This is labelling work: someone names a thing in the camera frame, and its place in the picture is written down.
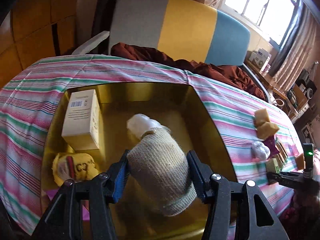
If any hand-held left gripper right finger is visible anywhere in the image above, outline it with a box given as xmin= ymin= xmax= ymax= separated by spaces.
xmin=187 ymin=150 xmax=289 ymax=240

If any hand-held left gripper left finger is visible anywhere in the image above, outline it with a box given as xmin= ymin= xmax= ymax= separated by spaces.
xmin=31 ymin=150 xmax=130 ymax=240

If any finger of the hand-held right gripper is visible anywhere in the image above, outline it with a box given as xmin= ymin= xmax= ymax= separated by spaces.
xmin=267 ymin=171 xmax=305 ymax=187

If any green edged cracker packet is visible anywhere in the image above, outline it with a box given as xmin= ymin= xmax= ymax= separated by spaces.
xmin=265 ymin=139 xmax=288 ymax=173

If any burlap drawstring pouch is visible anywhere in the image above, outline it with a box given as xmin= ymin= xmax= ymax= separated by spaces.
xmin=126 ymin=114 xmax=198 ymax=217

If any yellow cloth pouch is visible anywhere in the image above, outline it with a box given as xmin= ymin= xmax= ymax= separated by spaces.
xmin=52 ymin=152 xmax=98 ymax=187

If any gold tin box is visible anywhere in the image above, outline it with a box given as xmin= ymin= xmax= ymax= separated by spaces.
xmin=41 ymin=81 xmax=238 ymax=240

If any cream cardboard box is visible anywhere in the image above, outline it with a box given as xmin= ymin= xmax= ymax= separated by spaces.
xmin=61 ymin=89 xmax=103 ymax=151

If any yellow sponge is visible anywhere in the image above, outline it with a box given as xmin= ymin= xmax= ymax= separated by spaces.
xmin=257 ymin=122 xmax=280 ymax=140
xmin=254 ymin=109 xmax=270 ymax=127
xmin=295 ymin=154 xmax=306 ymax=169

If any open cardboard box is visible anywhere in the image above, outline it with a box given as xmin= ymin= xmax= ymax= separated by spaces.
xmin=301 ymin=120 xmax=320 ymax=143

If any purple cloth pouch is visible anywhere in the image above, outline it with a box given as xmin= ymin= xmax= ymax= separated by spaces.
xmin=265 ymin=136 xmax=279 ymax=159

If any white cloth pouch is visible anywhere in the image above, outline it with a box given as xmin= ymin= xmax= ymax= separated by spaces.
xmin=251 ymin=141 xmax=271 ymax=159

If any magenta blanket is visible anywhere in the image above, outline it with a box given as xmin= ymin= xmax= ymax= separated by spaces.
xmin=281 ymin=150 xmax=320 ymax=233

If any low wooden cabinet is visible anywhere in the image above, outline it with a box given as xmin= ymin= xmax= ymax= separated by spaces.
xmin=287 ymin=82 xmax=310 ymax=117

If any silver black stereo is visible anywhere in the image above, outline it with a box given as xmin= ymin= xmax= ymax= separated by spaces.
xmin=296 ymin=70 xmax=319 ymax=100

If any wooden desk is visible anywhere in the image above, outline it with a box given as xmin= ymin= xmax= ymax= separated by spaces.
xmin=244 ymin=51 xmax=295 ymax=100

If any grey chair armrest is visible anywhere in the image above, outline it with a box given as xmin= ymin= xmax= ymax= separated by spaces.
xmin=71 ymin=31 xmax=110 ymax=55
xmin=241 ymin=64 xmax=273 ymax=103

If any dark red blanket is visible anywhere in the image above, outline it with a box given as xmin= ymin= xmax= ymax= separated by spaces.
xmin=110 ymin=42 xmax=267 ymax=100

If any striped bed sheet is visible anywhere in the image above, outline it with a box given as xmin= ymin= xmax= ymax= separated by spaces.
xmin=0 ymin=55 xmax=304 ymax=235

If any grey yellow blue chair back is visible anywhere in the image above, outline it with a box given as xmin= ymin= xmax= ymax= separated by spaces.
xmin=108 ymin=0 xmax=251 ymax=67

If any window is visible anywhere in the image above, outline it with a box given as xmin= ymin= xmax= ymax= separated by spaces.
xmin=224 ymin=0 xmax=299 ymax=45

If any black rolled mat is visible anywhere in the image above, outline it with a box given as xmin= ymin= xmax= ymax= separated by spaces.
xmin=90 ymin=0 xmax=123 ymax=55

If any wooden wardrobe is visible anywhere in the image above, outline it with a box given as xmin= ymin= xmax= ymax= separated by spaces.
xmin=0 ymin=0 xmax=79 ymax=83

